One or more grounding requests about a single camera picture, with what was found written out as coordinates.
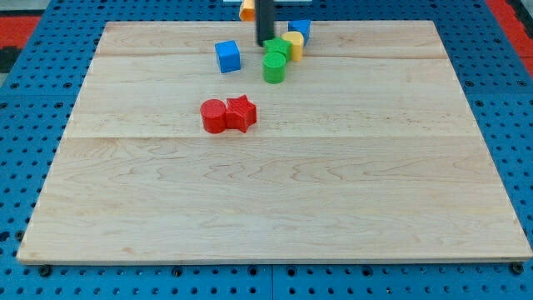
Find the blue cube block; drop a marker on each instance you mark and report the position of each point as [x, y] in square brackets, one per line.
[228, 56]

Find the yellow heart block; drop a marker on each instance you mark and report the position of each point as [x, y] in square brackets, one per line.
[297, 42]

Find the blue triangle block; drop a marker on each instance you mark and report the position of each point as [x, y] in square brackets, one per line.
[302, 26]

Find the wooden board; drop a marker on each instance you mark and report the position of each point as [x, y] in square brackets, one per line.
[367, 152]

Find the green star block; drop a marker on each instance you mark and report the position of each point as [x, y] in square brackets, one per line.
[278, 45]

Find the red star block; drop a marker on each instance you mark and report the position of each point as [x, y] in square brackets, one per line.
[240, 113]

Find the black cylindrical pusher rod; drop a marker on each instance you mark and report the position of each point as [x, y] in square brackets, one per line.
[265, 21]

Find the green cylinder block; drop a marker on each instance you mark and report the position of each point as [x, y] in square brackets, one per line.
[274, 67]

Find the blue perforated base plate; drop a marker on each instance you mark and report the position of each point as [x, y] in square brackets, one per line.
[41, 89]

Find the red cylinder block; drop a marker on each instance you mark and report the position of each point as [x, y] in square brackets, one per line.
[213, 112]

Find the orange block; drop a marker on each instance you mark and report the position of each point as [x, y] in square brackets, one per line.
[247, 11]

